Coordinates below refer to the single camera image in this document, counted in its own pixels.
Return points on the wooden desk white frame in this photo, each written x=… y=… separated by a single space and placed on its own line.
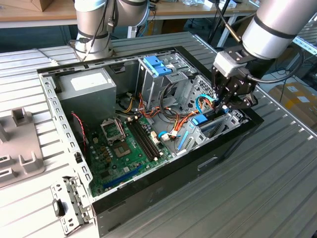
x=37 y=15
x=198 y=10

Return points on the black tripod stand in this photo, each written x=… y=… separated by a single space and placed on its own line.
x=215 y=29

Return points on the small brown cardboard box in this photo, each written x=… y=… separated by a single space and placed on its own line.
x=43 y=5

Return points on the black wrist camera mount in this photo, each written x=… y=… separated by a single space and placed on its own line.
x=239 y=54

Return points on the black plastic case latch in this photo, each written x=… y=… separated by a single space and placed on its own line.
x=57 y=207

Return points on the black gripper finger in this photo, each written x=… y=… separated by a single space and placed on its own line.
x=219 y=84
x=244 y=101

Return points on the blue expansion slot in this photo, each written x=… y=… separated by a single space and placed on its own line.
x=122 y=177

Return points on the hard disk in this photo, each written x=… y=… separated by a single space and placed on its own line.
x=199 y=120

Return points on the white board power connector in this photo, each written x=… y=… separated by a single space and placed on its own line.
x=154 y=138

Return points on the aluminium slat table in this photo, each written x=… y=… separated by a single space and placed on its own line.
x=308 y=47

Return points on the grey metal drive cage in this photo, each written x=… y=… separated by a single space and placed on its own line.
x=153 y=89

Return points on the cardboard box yellow tape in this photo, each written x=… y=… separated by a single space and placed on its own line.
x=297 y=104

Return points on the black RAM slot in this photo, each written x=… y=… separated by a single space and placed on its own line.
x=146 y=139
x=143 y=140
x=149 y=137
x=140 y=141

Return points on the grey plastic parts rack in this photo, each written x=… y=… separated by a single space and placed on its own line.
x=22 y=136

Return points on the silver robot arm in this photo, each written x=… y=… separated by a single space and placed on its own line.
x=270 y=27

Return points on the blue plastic drive latch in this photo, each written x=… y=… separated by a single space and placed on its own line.
x=154 y=65

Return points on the grey metal disk bay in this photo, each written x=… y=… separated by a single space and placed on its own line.
x=223 y=129

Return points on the grey power supply unit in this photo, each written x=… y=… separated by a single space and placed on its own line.
x=89 y=101

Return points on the CPU socket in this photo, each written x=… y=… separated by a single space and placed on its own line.
x=121 y=150

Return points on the green motherboard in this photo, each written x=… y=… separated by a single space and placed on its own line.
x=138 y=161

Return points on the black open PC case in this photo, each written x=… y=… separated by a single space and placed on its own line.
x=173 y=178

